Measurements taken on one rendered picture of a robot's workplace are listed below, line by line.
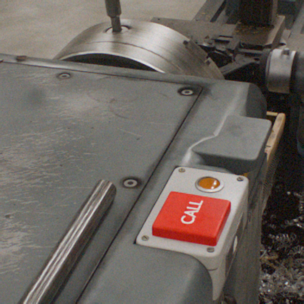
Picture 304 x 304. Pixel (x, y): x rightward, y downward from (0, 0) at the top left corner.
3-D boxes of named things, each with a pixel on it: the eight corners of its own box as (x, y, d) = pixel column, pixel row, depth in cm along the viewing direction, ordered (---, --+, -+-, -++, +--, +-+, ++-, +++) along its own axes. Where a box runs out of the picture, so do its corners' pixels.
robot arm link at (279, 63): (288, 101, 140) (291, 58, 135) (262, 97, 141) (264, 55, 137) (295, 82, 146) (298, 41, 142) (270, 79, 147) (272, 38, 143)
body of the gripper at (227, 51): (209, 69, 151) (272, 76, 148) (197, 89, 144) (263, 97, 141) (210, 31, 147) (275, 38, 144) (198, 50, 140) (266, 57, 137)
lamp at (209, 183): (217, 196, 78) (217, 189, 77) (196, 193, 78) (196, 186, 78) (222, 184, 79) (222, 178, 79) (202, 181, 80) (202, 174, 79)
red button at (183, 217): (215, 255, 71) (216, 236, 69) (151, 243, 72) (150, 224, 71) (231, 217, 75) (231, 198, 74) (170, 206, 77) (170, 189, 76)
